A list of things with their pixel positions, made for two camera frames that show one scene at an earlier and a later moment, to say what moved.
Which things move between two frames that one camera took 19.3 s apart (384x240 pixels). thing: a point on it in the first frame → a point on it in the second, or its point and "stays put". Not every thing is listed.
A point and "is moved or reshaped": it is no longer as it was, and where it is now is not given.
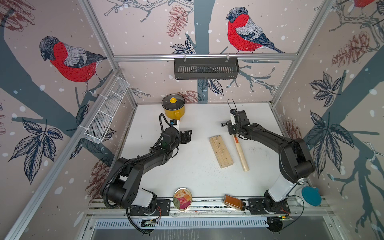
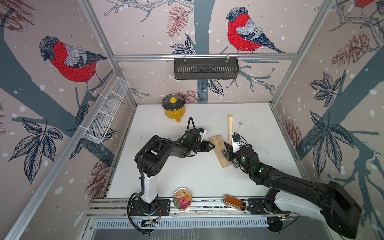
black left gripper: (187, 138) → (206, 146)
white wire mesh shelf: (104, 114) stays put
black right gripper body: (234, 128) → (238, 157)
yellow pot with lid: (174, 105) stays put
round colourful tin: (182, 199) stays put
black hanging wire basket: (206, 68) stays put
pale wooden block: (222, 155) stays put
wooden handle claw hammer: (244, 164) is moved or reshaped
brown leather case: (234, 203) stays put
